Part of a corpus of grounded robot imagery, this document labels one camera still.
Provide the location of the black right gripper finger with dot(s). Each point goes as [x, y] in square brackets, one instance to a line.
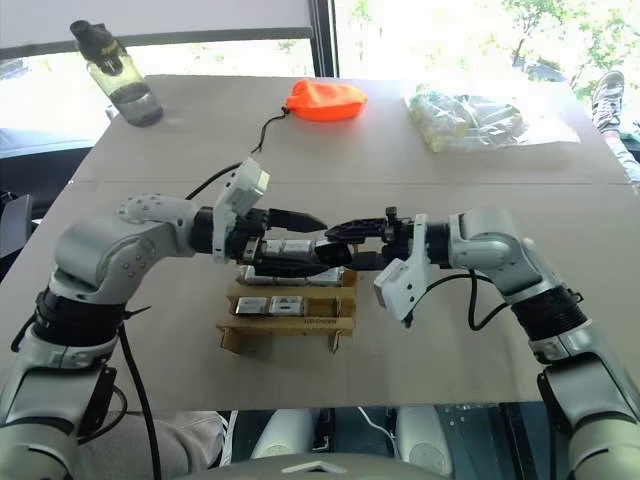
[360, 230]
[372, 262]

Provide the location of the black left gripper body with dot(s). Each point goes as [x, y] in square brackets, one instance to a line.
[247, 227]

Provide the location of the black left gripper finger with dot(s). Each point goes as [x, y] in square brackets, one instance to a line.
[285, 265]
[295, 221]

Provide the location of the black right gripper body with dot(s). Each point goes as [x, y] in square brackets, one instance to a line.
[397, 237]

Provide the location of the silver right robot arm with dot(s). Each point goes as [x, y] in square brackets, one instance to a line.
[500, 250]

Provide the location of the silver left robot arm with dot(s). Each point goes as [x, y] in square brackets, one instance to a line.
[100, 250]

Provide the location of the wooden slotted rack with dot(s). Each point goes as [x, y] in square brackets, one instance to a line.
[290, 327]

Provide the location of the clear plastic bag with items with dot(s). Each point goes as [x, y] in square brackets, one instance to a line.
[460, 117]

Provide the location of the white rounded robot leg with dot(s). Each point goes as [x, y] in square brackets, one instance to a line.
[285, 432]
[425, 440]

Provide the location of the dark window pillar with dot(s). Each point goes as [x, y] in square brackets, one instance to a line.
[325, 37]

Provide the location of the clear black-lidded water bottle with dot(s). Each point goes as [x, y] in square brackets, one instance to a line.
[125, 85]

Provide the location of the grey robot chest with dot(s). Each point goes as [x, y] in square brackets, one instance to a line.
[310, 469]

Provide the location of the grey-beige trouser leg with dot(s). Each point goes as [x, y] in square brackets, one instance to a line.
[185, 445]

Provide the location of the white roller blind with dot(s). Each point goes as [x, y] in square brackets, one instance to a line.
[150, 17]

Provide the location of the dark chair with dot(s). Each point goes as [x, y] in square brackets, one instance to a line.
[15, 225]

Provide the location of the grey striped sneaker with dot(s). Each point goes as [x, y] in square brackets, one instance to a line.
[607, 100]

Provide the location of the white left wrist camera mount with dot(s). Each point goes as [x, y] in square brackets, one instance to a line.
[240, 190]

